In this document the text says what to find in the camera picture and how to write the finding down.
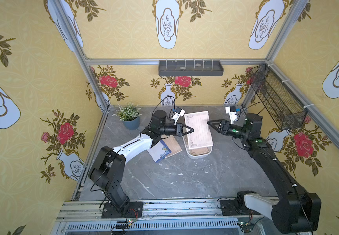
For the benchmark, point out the grey wall shelf tray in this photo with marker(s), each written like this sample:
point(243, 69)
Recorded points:
point(188, 67)

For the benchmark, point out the brown lined stationery paper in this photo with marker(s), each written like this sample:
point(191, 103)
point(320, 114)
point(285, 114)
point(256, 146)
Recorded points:
point(201, 136)

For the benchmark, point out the brown stationery paper in box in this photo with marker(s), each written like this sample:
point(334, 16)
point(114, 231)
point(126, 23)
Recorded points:
point(200, 152)

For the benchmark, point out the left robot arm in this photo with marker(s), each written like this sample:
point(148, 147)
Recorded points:
point(108, 168)

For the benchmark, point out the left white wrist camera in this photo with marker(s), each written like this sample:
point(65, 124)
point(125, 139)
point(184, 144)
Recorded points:
point(178, 112)

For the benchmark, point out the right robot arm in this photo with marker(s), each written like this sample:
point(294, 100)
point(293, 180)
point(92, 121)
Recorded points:
point(297, 210)

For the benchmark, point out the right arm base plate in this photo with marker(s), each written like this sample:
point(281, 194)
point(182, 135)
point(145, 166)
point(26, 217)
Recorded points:
point(231, 207)

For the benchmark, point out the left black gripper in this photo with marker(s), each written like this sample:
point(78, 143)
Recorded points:
point(180, 129)

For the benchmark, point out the blue floral stationery paper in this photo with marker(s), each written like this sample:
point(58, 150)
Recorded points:
point(159, 151)

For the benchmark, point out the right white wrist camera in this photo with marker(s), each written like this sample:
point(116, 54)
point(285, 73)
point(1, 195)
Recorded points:
point(233, 112)

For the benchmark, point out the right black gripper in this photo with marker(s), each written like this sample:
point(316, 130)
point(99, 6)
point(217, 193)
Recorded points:
point(221, 127)

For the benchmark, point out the potted green plant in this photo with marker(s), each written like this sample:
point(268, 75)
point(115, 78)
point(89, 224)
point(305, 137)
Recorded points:
point(129, 115)

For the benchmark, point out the black wire mesh basket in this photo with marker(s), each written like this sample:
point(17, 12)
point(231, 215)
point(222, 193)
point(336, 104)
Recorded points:
point(284, 107)

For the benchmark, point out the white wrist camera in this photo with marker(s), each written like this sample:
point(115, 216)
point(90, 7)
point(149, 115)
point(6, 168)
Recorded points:
point(233, 112)
point(178, 112)

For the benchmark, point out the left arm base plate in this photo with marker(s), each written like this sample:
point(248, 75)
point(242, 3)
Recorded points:
point(131, 210)

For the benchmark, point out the white oval storage box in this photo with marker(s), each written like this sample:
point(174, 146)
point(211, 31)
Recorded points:
point(191, 144)

